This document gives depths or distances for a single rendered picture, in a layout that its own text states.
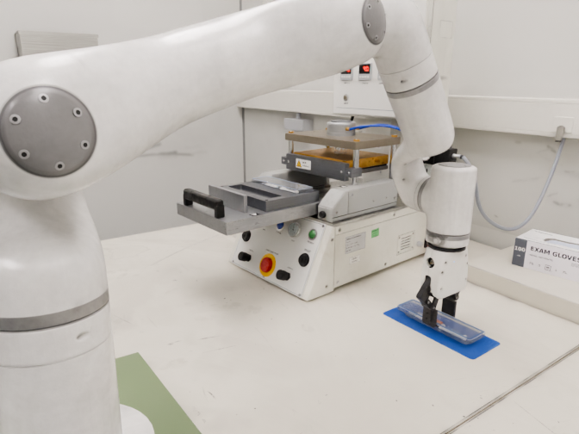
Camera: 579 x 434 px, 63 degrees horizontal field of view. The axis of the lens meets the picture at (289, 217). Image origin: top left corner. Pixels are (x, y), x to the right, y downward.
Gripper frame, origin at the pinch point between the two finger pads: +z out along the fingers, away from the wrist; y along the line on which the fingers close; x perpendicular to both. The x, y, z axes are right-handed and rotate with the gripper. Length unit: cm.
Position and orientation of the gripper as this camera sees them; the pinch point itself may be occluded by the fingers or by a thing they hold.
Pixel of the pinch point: (438, 313)
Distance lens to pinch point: 105.8
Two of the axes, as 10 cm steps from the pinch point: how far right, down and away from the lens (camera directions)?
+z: 0.0, 9.6, 2.8
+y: 8.0, -1.6, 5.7
